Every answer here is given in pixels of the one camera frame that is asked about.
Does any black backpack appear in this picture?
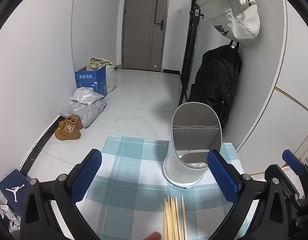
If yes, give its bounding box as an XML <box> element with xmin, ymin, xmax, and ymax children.
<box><xmin>188</xmin><ymin>41</ymin><xmax>242</xmax><ymax>129</ymax></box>

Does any beige canvas tote bag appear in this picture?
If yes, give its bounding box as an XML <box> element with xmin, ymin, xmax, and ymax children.
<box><xmin>90</xmin><ymin>57</ymin><xmax>117</xmax><ymax>93</ymax></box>

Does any person's left hand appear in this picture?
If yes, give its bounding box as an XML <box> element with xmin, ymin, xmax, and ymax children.
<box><xmin>145</xmin><ymin>231</ymin><xmax>162</xmax><ymax>240</ymax></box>

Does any small grey parcel bag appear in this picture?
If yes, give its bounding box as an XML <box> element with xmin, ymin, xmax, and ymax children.
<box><xmin>70</xmin><ymin>87</ymin><xmax>104</xmax><ymax>105</ymax></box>

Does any brown shoe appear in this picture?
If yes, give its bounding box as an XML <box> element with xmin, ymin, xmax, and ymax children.
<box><xmin>59</xmin><ymin>114</ymin><xmax>84</xmax><ymax>130</ymax></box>
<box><xmin>54</xmin><ymin>124</ymin><xmax>82</xmax><ymax>141</ymax></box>

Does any blue cardboard box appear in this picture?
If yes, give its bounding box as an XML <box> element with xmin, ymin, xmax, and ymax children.
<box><xmin>74</xmin><ymin>65</ymin><xmax>107</xmax><ymax>98</ymax></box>

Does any grey door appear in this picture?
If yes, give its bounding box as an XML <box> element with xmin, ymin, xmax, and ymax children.
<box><xmin>121</xmin><ymin>0</ymin><xmax>171</xmax><ymax>72</ymax></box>

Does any teal checked tablecloth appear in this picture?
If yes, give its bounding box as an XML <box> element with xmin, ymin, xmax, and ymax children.
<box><xmin>75</xmin><ymin>136</ymin><xmax>247</xmax><ymax>240</ymax></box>

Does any large grey parcel bag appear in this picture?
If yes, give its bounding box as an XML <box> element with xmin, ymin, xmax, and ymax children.
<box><xmin>59</xmin><ymin>100</ymin><xmax>107</xmax><ymax>128</ymax></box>

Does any blue shoe box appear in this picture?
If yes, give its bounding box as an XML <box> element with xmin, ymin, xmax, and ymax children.
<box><xmin>0</xmin><ymin>169</ymin><xmax>32</xmax><ymax>209</ymax></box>

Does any black metal stand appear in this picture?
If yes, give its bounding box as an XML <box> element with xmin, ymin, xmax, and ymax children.
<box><xmin>179</xmin><ymin>0</ymin><xmax>203</xmax><ymax>107</ymax></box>

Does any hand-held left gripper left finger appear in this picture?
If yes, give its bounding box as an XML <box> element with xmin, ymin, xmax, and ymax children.
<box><xmin>20</xmin><ymin>149</ymin><xmax>102</xmax><ymax>240</ymax></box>

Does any white utensil holder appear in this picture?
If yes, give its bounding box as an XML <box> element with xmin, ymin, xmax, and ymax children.
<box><xmin>163</xmin><ymin>102</ymin><xmax>222</xmax><ymax>189</ymax></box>

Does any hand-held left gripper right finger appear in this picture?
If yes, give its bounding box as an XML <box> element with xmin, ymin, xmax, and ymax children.
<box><xmin>206</xmin><ymin>149</ymin><xmax>292</xmax><ymax>240</ymax></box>

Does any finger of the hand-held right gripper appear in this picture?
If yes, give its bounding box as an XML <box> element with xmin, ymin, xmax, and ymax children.
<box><xmin>282</xmin><ymin>149</ymin><xmax>308</xmax><ymax>195</ymax></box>

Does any white wardrobe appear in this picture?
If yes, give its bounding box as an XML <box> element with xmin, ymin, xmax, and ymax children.
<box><xmin>235</xmin><ymin>0</ymin><xmax>308</xmax><ymax>173</ymax></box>

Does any white shoulder bag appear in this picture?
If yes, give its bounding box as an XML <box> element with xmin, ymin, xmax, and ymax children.
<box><xmin>195</xmin><ymin>0</ymin><xmax>261</xmax><ymax>46</ymax></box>

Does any bundle of wooden chopsticks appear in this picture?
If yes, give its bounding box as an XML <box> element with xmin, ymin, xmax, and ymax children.
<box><xmin>163</xmin><ymin>196</ymin><xmax>187</xmax><ymax>240</ymax></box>

